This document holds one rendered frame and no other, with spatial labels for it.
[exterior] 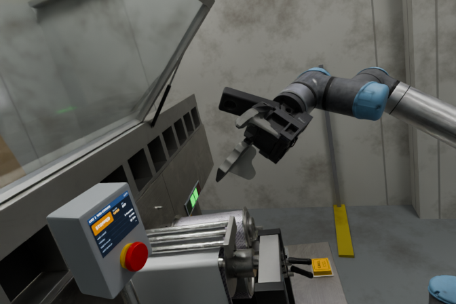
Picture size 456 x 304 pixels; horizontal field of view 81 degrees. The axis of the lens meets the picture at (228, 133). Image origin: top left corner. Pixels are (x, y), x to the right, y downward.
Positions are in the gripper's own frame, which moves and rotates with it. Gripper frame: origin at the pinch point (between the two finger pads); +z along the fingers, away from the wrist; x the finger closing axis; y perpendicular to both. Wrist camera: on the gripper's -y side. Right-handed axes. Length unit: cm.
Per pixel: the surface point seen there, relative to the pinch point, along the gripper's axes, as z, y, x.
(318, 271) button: -38, 42, 73
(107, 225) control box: 19.4, -0.9, -4.9
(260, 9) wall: -212, -104, 68
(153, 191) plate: -10, -25, 58
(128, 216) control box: 17.0, -0.9, -3.3
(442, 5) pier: -238, 22, 11
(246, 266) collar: -1.8, 14.9, 30.6
